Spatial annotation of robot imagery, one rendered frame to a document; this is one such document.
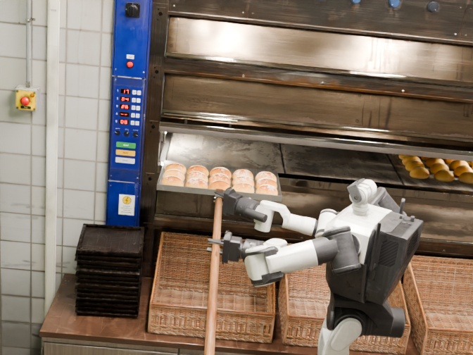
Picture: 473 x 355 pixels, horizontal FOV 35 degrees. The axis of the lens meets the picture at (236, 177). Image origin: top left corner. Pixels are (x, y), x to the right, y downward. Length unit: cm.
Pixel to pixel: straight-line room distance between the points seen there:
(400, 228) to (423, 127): 100
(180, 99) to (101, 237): 72
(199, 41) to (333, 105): 68
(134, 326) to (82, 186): 72
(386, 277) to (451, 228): 119
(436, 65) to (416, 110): 23
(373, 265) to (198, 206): 124
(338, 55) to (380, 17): 24
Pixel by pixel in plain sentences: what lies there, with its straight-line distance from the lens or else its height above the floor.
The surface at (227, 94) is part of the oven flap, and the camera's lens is 347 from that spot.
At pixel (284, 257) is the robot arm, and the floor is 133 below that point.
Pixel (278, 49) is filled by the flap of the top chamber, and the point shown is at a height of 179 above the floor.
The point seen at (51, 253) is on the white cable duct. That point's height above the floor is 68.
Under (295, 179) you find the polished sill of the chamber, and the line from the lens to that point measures 361.
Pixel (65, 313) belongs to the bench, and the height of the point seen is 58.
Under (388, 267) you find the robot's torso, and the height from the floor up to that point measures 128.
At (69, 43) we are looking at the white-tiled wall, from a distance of 349.
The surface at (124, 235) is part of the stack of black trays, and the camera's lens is 353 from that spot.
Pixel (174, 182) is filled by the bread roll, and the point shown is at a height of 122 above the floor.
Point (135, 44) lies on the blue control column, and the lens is 341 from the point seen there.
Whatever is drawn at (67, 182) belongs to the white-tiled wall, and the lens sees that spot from 369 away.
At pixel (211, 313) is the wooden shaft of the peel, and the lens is 241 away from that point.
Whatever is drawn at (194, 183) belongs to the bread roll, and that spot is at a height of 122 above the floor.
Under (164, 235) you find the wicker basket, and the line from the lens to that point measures 369.
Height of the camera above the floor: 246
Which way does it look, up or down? 21 degrees down
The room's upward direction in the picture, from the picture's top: 6 degrees clockwise
